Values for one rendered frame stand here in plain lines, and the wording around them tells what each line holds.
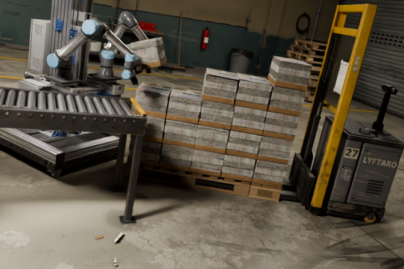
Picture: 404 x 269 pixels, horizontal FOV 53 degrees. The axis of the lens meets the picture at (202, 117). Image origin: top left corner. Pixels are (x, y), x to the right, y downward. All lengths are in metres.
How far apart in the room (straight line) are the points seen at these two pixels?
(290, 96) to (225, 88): 0.57
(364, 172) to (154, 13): 7.50
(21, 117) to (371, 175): 2.84
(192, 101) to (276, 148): 0.86
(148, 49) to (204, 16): 7.27
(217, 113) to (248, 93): 0.32
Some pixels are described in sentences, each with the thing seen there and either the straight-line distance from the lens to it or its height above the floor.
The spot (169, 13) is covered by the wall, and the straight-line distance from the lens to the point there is 10.39.
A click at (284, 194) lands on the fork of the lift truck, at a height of 0.07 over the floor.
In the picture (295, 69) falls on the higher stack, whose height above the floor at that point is 1.23.
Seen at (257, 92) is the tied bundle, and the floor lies 0.98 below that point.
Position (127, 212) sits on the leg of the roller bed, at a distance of 3.08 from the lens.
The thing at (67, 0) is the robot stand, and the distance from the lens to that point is 3.78.
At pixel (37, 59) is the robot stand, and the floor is 0.89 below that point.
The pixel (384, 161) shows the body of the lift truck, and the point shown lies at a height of 0.60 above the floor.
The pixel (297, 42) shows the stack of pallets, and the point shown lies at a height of 1.23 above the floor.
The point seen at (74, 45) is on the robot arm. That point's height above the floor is 1.14.
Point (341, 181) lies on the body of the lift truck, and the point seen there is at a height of 0.36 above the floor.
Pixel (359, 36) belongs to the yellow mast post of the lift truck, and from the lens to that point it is 3.49.
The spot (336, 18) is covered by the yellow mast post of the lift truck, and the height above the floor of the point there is 1.73.
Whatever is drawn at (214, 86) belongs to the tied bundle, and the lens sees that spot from 3.52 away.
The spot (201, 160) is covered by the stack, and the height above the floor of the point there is 0.28.
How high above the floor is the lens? 1.58
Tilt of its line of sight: 15 degrees down
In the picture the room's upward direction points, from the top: 10 degrees clockwise
